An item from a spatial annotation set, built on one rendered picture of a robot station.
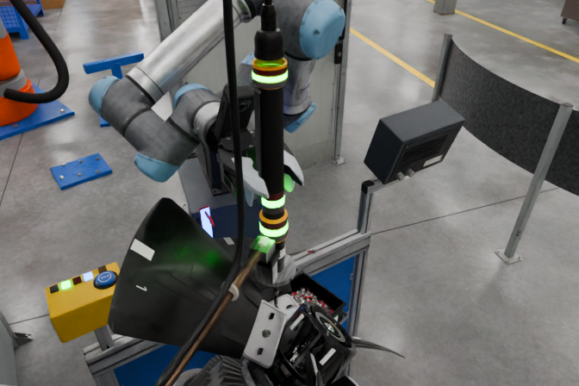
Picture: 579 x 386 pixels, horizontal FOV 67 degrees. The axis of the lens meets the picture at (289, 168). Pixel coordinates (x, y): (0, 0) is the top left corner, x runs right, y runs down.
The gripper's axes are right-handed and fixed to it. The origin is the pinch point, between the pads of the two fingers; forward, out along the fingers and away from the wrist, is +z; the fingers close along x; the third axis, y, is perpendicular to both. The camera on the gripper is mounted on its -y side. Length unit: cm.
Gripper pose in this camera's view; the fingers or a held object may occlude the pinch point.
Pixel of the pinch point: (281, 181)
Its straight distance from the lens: 60.2
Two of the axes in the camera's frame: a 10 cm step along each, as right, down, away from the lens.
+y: 0.0, 8.2, 5.7
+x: -8.6, 2.9, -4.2
